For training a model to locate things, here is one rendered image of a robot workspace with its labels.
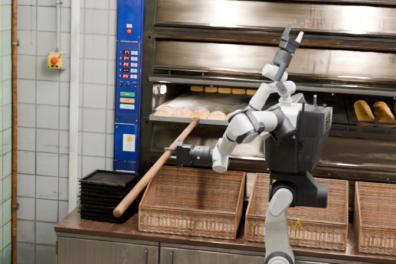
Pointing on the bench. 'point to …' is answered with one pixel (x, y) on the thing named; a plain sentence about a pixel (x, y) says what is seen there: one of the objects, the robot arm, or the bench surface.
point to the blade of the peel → (187, 119)
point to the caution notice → (128, 142)
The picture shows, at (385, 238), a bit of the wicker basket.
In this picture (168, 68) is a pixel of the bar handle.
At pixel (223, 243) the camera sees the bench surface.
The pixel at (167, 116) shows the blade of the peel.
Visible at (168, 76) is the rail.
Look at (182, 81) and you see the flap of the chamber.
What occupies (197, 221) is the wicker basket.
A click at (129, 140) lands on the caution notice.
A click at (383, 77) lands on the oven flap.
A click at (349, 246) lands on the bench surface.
